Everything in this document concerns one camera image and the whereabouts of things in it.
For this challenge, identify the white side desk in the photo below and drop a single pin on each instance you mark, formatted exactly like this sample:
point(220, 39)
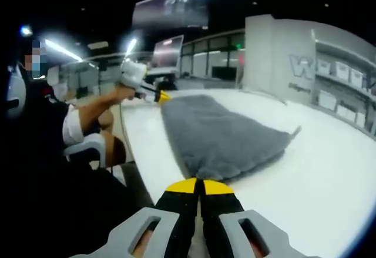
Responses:
point(161, 74)

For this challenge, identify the large hanging monitor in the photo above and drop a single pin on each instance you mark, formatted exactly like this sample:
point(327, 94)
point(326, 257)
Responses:
point(170, 9)

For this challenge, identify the white office chair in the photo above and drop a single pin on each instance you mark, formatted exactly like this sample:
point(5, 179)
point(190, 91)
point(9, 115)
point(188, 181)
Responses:
point(88, 144)

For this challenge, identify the ceiling light strip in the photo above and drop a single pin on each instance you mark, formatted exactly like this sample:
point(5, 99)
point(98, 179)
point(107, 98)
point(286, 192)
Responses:
point(63, 50)
point(131, 49)

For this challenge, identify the small black monitor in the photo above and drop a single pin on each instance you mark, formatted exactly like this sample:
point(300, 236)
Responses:
point(223, 72)

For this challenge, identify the grey towel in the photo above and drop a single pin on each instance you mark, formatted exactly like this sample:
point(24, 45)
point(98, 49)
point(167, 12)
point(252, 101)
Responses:
point(211, 128)

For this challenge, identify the person's dark clothed torso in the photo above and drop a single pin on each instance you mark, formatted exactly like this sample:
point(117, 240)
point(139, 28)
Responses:
point(44, 196)

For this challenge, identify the white chest-worn device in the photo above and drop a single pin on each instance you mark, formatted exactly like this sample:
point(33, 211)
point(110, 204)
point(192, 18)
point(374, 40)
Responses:
point(16, 90)

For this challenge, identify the grey metal shelving unit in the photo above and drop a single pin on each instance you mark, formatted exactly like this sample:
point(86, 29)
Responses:
point(340, 73)

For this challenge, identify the pink tag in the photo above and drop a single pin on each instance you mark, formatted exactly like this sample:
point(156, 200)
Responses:
point(241, 59)

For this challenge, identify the person's left hand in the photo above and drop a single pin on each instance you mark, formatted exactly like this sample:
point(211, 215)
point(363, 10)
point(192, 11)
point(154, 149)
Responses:
point(123, 93)

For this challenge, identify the silver framed desk monitor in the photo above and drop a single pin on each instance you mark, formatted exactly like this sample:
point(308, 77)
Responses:
point(167, 53)

